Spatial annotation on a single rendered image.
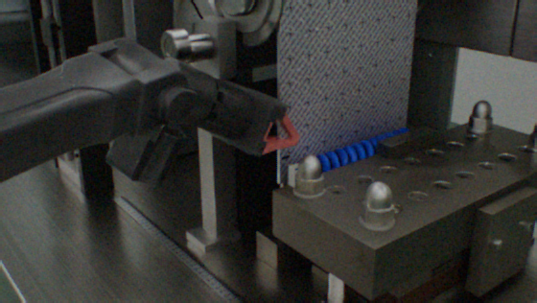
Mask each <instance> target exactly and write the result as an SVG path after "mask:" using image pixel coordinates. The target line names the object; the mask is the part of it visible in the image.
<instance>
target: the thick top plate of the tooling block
mask: <svg viewBox="0 0 537 303"><path fill-rule="evenodd" d="M468 125H469V122H468V123H465V124H462V125H459V126H456V127H453V128H449V129H446V130H443V131H440V132H438V133H437V137H436V143H433V144H430V145H428V146H426V147H423V148H420V149H418V150H415V151H410V152H408V153H405V154H402V155H399V156H396V157H394V158H391V159H388V158H385V157H383V156H381V155H378V154H374V155H371V156H368V157H366V158H363V159H360V160H358V161H355V162H352V163H349V164H347V165H344V166H341V167H338V168H336V169H334V170H331V171H328V172H325V173H322V175H323V177H324V189H325V191H326V193H325V195H324V196H323V197H322V198H317V199H304V198H299V197H297V196H296V195H295V194H294V193H293V187H292V186H291V185H287V186H284V187H281V188H278V189H275V190H273V191H272V234H273V235H274V236H276V237H277V238H279V239H280V240H282V241H283V242H285V243H286V244H288V245H290V246H291V247H293V248H294V249H295V250H297V251H298V252H300V253H301V254H303V255H304V256H306V257H307V258H309V259H310V260H312V261H313V262H315V263H316V264H318V265H319V266H321V267H322V268H324V269H326V270H327V271H329V272H330V273H332V274H333V275H335V276H336V277H337V278H338V279H340V280H341V281H343V282H344V283H346V284H347V285H348V286H349V287H350V288H352V289H353V290H355V291H357V292H358V293H360V294H361V295H363V296H364V297H366V298H367V299H369V300H373V299H375V298H376V297H378V296H380V295H382V294H384V293H386V292H387V291H390V290H392V289H394V288H395V287H397V286H399V285H401V284H403V283H405V282H406V281H408V280H409V279H411V278H413V277H414V276H416V275H418V274H420V273H422V272H424V271H425V270H427V269H429V268H432V267H433V266H435V265H437V264H439V263H441V262H443V261H444V260H446V259H448V258H450V257H452V256H453V255H455V254H457V253H458V252H460V251H462V250H463V249H465V248H467V247H468V246H470V245H471V242H472V236H473V230H474V224H475V218H476V212H477V208H479V207H481V206H482V205H484V204H486V203H488V202H490V201H492V200H494V199H496V198H499V197H501V196H503V195H505V194H507V193H509V192H511V191H513V190H515V189H517V188H520V187H522V186H524V185H528V186H531V187H533V188H536V189H537V153H536V152H534V151H529V150H528V149H527V148H526V145H527V144H528V140H529V134H527V133H524V132H521V131H517V130H515V129H512V128H506V127H503V126H500V125H496V124H492V129H493V131H492V132H490V133H484V134H481V133H474V132H471V131H470V130H468V129H467V126H468ZM374 182H383V183H384V184H386V185H387V186H388V187H389V189H390V191H391V194H392V202H391V203H392V205H393V206H394V218H393V219H394V220H395V225H394V227H391V228H390V229H388V230H371V229H368V228H363V227H362V226H361V225H360V224H359V217H360V215H361V209H362V202H363V201H364V200H365V193H366V190H367V188H368V187H369V186H370V185H371V184H372V183H374Z"/></svg>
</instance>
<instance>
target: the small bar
mask: <svg viewBox="0 0 537 303"><path fill-rule="evenodd" d="M436 137H437V130H435V129H433V128H428V127H425V126H423V127H420V128H415V129H412V130H409V131H406V132H403V133H400V134H397V135H394V136H391V137H388V138H386V139H383V140H380V141H377V149H376V153H377V154H378V155H381V156H383V157H385V158H388V159H391V158H394V157H396V156H399V155H402V154H405V153H408V152H412V151H415V150H418V149H420V148H423V147H426V146H428V145H430V144H433V143H436Z"/></svg>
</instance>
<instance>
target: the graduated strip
mask: <svg viewBox="0 0 537 303"><path fill-rule="evenodd" d="M112 201H113V202H114V203H115V204H116V205H117V206H118V207H120V208H121V209H122V210H123V211H124V212H125V213H126V214H127V215H128V216H130V217H131V218H132V219H133V220H134V221H135V222H136V223H137V224H139V225H140V226H141V227H142V228H143V229H144V230H145V231H147V232H149V233H150V234H151V235H152V236H153V237H154V238H155V239H156V240H157V241H159V242H160V243H161V244H162V245H163V246H164V247H165V248H166V249H168V250H169V251H170V252H171V253H172V254H173V255H174V256H175V257H176V258H177V259H178V260H179V261H180V262H181V263H182V264H183V265H184V266H185V267H187V268H188V269H189V270H190V271H192V272H193V273H194V274H195V275H196V276H197V277H198V278H199V279H200V280H201V281H202V282H203V283H204V284H206V285H207V286H208V287H209V288H210V289H211V290H212V291H213V292H214V293H215V294H216V295H217V296H218V297H219V298H220V299H221V300H222V301H224V302H225V303H249V302H248V301H246V300H245V299H244V298H243V297H242V296H241V295H239V294H238V293H237V292H236V291H235V290H233V289H232V288H231V287H230V286H229V285H227V284H226V283H225V282H224V281H223V280H222V279H221V278H220V277H219V276H218V275H217V274H216V273H214V272H213V270H212V269H211V268H209V267H208V266H206V265H205V264H204V263H203V262H202V261H201V260H200V259H199V258H198V257H197V256H195V255H194V254H193V253H192V252H191V251H189V250H188V249H187V248H186V247H185V246H184V245H182V244H181V243H180V242H179V241H178V240H176V239H175V238H174V237H173V236H172V235H171V234H169V233H168V232H167V231H165V230H164V229H162V228H161V227H160V226H159V225H158V224H156V223H155V222H154V221H153V220H152V219H150V218H149V217H148V216H147V215H146V214H145V213H143V212H142V211H141V210H140V209H139V208H138V207H136V206H135V205H134V204H133V203H132V202H131V201H129V200H128V199H127V198H126V197H125V196H122V197H118V198H114V199H112Z"/></svg>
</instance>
